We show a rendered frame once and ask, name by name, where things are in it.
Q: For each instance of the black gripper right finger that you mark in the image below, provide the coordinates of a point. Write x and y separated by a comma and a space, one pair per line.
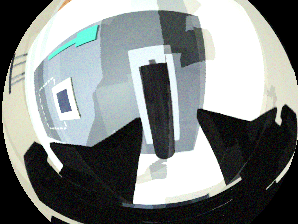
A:
233, 140

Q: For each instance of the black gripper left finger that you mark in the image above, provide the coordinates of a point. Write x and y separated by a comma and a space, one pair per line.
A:
113, 162

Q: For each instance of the white square tile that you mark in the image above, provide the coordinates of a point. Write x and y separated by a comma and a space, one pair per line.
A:
64, 100

